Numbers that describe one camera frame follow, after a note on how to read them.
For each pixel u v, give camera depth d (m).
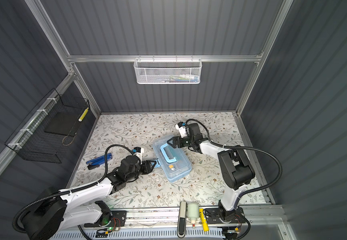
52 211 0.41
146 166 0.74
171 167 0.83
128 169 0.64
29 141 0.64
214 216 0.74
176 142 0.81
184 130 0.85
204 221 0.71
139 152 0.77
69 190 0.46
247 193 0.53
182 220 0.71
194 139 0.75
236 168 0.49
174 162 0.81
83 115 0.81
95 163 0.91
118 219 0.72
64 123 0.76
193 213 0.68
